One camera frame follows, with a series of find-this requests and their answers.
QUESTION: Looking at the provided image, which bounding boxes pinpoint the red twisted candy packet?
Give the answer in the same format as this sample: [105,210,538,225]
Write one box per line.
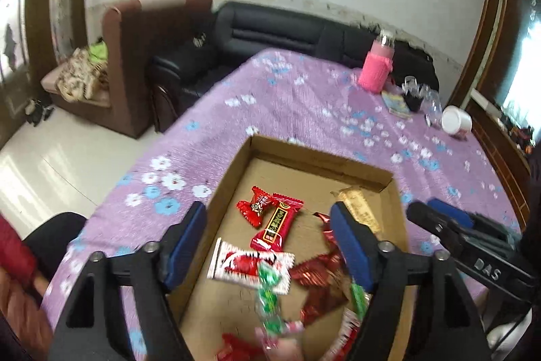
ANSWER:
[236,186,276,228]

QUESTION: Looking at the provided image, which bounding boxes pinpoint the white plastic jar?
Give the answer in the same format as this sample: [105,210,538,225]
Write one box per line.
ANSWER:
[441,105,472,138]

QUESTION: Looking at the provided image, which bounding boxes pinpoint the purple floral tablecloth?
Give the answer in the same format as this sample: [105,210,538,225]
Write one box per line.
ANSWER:
[44,49,520,360]

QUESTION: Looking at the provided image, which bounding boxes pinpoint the operator red sleeve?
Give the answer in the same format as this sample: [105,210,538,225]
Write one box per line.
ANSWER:
[0,210,88,361]

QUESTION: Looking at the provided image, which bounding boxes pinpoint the black leather sofa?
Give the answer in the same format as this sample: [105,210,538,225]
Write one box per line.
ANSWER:
[147,1,441,134]

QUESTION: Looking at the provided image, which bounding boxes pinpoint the shallow cardboard box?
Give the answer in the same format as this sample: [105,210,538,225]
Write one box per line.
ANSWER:
[170,136,409,360]

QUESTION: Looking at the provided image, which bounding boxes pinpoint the black small cup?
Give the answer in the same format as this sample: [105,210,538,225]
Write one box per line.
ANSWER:
[402,76,424,113]

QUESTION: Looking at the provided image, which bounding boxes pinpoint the brown armchair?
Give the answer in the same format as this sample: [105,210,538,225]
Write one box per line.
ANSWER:
[41,0,213,139]

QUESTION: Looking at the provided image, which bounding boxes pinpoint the green cloth on chair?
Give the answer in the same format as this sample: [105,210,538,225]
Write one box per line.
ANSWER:
[88,39,108,63]

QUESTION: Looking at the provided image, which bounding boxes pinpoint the yellow snack bar packet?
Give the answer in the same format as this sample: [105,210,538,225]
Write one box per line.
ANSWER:
[331,186,382,236]

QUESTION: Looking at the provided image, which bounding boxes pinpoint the pink sleeved water bottle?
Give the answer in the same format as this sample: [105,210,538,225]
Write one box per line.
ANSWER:
[358,29,395,93]

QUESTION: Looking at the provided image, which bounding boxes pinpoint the white red snack packet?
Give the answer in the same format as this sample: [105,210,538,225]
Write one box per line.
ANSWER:
[320,308,360,361]
[206,237,295,295]

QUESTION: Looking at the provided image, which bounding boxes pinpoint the small colourful booklet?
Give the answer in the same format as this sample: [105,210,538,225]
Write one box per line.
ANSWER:
[381,91,412,119]

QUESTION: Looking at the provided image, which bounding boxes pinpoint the pink snack packet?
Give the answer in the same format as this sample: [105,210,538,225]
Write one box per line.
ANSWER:
[255,321,304,361]

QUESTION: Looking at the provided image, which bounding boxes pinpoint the wooden glass door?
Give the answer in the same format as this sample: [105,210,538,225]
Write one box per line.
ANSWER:
[1,0,87,143]

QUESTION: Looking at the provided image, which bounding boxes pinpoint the dark red foil snack packet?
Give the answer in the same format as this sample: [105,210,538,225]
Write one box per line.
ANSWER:
[289,249,349,326]

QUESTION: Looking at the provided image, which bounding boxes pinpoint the red snack packet gold seal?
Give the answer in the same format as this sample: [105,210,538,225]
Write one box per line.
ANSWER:
[250,193,304,253]

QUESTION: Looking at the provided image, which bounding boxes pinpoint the patterned cloth on chair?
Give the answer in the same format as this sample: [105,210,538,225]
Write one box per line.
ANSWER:
[55,47,109,103]

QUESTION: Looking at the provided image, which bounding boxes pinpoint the wooden cabinet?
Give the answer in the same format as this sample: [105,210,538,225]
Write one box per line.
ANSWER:
[449,0,540,230]

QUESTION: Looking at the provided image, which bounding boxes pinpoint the green snack packet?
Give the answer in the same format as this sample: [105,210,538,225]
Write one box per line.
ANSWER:
[256,261,285,336]

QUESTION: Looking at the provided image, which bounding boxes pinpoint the shoes on floor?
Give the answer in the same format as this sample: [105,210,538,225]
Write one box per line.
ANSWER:
[25,99,54,127]

